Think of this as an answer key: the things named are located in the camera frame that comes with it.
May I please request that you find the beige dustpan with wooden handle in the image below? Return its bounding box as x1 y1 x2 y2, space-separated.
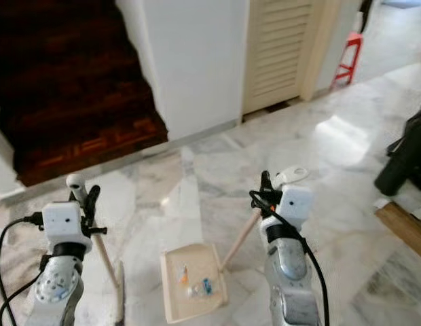
160 165 310 325

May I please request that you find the dark wooden staircase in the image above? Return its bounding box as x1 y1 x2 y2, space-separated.
0 0 170 188

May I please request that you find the beige louvred door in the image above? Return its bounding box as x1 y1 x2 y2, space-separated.
241 0 344 115

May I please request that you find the brown wooden furniture edge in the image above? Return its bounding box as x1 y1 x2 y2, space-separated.
375 201 421 263

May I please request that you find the black bag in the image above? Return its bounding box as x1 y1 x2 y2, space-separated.
373 101 421 198

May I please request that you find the red metal stool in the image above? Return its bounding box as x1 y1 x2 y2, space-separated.
331 31 365 90

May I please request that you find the black upright tool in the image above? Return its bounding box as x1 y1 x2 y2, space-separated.
356 0 375 35

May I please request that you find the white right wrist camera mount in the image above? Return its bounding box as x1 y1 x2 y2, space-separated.
261 184 315 236

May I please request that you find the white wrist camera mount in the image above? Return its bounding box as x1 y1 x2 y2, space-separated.
261 184 315 236
42 202 93 254

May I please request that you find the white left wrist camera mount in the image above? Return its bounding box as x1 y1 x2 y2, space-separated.
42 202 93 254

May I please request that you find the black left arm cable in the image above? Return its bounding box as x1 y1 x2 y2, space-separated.
0 212 45 326

